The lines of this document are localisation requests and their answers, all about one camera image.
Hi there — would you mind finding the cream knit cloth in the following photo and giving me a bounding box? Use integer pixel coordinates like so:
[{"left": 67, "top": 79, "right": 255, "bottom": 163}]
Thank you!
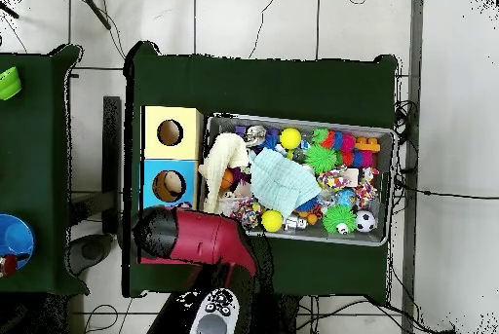
[{"left": 198, "top": 131, "right": 251, "bottom": 214}]

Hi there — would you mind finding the light blue knit cloth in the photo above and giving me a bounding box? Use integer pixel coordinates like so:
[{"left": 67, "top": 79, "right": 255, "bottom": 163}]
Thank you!
[{"left": 250, "top": 148, "right": 324, "bottom": 219}]

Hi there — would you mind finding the blue bowl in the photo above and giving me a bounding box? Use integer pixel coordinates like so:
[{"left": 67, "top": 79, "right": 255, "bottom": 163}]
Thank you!
[{"left": 0, "top": 213, "right": 37, "bottom": 272}]

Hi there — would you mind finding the wooden box with three holes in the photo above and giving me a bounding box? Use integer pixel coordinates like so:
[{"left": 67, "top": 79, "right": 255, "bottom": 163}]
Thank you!
[{"left": 137, "top": 105, "right": 205, "bottom": 266}]

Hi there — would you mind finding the clear mesh bin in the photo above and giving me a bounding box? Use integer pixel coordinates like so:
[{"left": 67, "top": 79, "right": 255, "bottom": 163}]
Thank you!
[{"left": 198, "top": 112, "right": 398, "bottom": 248}]

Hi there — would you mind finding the orange toy basketball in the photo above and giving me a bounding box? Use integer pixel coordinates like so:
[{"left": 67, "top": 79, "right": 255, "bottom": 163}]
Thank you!
[{"left": 219, "top": 168, "right": 235, "bottom": 191}]

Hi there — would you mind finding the yellow ball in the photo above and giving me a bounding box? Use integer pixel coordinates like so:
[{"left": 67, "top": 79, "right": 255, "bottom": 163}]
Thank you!
[
  {"left": 279, "top": 127, "right": 303, "bottom": 151},
  {"left": 261, "top": 209, "right": 285, "bottom": 233}
]

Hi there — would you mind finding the plain green spiky ball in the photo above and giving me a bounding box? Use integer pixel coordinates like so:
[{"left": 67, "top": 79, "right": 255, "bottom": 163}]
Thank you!
[{"left": 304, "top": 143, "right": 338, "bottom": 174}]

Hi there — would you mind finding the dark green table cloth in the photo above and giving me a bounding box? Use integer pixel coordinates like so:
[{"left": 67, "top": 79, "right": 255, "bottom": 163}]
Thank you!
[{"left": 122, "top": 40, "right": 400, "bottom": 299}]

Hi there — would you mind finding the rainbow spiky caterpillar toy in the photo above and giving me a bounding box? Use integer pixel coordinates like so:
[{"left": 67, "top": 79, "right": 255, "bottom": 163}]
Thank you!
[{"left": 312, "top": 128, "right": 374, "bottom": 168}]

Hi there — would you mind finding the green spiky eyed ball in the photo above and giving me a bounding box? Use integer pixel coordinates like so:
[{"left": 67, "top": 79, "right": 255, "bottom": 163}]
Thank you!
[{"left": 322, "top": 204, "right": 358, "bottom": 236}]

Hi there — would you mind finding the small soccer ball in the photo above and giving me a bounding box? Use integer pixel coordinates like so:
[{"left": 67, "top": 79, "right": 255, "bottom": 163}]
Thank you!
[{"left": 355, "top": 209, "right": 378, "bottom": 233}]

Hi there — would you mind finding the black upright panel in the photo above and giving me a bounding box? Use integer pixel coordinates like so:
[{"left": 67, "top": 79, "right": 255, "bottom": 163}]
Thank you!
[{"left": 101, "top": 95, "right": 123, "bottom": 236}]

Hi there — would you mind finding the grey round base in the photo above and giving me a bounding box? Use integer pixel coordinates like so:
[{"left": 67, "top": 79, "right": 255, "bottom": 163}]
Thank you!
[{"left": 67, "top": 232, "right": 115, "bottom": 277}]

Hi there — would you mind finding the green covered side table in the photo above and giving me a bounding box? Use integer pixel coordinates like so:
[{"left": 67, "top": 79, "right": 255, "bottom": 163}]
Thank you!
[{"left": 0, "top": 44, "right": 91, "bottom": 297}]

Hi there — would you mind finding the black tripod leg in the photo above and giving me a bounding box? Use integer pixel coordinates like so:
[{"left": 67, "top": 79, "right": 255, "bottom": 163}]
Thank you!
[
  {"left": 0, "top": 0, "right": 20, "bottom": 20},
  {"left": 73, "top": 0, "right": 113, "bottom": 31}
]

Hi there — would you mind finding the green cup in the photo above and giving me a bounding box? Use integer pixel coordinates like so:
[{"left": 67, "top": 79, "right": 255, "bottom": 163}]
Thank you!
[{"left": 0, "top": 65, "right": 23, "bottom": 101}]

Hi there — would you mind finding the red and black object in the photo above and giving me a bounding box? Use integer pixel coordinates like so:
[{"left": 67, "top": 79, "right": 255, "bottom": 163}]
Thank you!
[{"left": 0, "top": 252, "right": 31, "bottom": 278}]

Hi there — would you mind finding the black cable bundle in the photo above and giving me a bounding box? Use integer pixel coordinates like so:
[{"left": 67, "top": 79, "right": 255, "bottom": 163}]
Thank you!
[{"left": 393, "top": 98, "right": 420, "bottom": 173}]

